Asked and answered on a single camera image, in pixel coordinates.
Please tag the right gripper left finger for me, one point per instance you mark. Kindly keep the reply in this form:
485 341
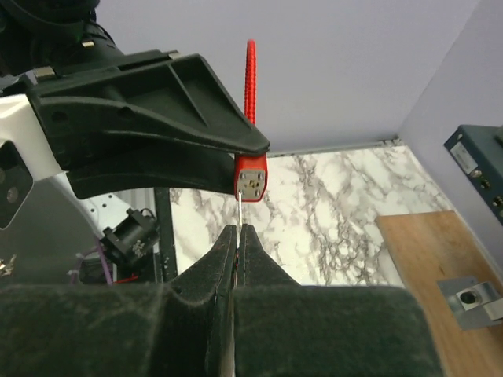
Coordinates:
182 328

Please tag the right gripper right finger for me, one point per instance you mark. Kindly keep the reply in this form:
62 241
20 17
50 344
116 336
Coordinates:
282 328

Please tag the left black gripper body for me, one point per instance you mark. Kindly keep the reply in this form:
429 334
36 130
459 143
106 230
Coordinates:
137 97

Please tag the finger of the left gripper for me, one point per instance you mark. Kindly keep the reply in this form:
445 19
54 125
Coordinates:
97 165
209 116

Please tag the red cable lock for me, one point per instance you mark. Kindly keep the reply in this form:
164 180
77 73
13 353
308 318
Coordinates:
251 172

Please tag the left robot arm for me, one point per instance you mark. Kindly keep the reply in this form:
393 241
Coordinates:
39 39

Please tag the wooden board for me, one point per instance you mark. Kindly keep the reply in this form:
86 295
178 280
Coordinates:
430 247

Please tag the dark teal rack device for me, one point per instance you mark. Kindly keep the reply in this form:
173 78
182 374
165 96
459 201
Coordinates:
477 150

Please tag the black mounting rail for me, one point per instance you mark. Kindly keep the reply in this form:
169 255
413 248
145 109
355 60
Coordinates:
167 244

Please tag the metal stand post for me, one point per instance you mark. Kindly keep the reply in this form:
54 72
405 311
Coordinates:
474 304

